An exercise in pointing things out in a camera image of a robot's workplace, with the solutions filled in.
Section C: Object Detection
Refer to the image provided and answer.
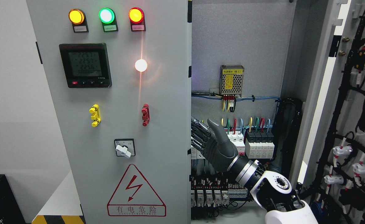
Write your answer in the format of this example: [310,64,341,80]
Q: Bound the white rotary selector switch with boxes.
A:
[114,138,136,158]

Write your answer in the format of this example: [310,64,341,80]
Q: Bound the yellow terminal post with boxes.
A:
[89,104,101,127]

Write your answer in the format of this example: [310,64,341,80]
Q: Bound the red indicator lamp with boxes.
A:
[128,7,146,32]

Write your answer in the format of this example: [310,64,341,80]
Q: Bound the relay and terminal row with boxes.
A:
[189,172,253,220]

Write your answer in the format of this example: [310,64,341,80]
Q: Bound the green indicator lamp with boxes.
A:
[98,7,118,32]

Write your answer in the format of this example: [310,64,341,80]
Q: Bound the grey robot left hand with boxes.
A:
[191,117,242,172]

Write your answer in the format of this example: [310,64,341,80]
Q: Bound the black white surge protector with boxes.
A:
[244,131,275,159]

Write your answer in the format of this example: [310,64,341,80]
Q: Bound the perforated metal power supply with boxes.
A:
[219,65,244,95]

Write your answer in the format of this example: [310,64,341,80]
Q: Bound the black digital power meter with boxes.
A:
[59,43,112,88]

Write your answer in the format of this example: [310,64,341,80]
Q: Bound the grey cabinet body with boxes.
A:
[187,0,338,224]

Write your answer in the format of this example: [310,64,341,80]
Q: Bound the white glowing indicator lamp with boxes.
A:
[135,59,148,72]

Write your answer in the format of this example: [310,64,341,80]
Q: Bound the grey cabinet door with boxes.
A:
[300,0,365,224]
[27,0,191,224]

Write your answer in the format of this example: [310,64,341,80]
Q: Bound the yellow indicator lamp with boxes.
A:
[68,8,89,33]

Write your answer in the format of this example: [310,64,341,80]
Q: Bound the red terminal post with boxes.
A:
[141,104,150,127]

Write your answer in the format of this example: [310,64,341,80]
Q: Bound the red electric hazard sticker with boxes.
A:
[107,164,167,217]

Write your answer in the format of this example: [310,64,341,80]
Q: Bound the white socket breaker row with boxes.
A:
[191,131,245,160]

